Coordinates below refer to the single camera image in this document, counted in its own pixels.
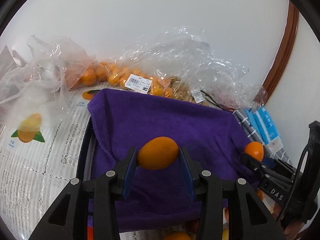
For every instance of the crumpled clear plastic bag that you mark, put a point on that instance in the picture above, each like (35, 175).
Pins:
(186, 53)

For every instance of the grey checkered cloth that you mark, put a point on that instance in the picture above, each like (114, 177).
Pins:
(252, 134)

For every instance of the fruit print tablecloth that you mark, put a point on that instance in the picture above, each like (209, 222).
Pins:
(34, 173)

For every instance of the black tray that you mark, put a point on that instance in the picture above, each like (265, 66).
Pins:
(85, 149)

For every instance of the purple towel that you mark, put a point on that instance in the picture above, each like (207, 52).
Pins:
(157, 127)

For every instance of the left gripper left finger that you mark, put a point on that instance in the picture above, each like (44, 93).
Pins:
(114, 185)

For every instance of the brown wooden door frame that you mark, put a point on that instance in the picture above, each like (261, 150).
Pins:
(282, 56)

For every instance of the person's right hand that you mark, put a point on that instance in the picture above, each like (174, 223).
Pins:
(295, 230)

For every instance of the clear bag of oranges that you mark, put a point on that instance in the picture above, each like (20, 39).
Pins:
(89, 72)

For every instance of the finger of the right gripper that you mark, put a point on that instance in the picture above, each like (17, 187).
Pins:
(279, 166)
(263, 171)

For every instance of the oval orange fruit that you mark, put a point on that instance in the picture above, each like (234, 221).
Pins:
(158, 153)

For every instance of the small orange mandarin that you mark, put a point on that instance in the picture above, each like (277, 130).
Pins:
(255, 150)

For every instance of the white plastic bag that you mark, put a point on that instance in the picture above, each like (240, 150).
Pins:
(41, 87)

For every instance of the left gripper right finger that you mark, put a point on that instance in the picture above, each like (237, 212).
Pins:
(205, 187)

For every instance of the blue tissue box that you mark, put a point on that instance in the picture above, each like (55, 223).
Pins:
(267, 131)

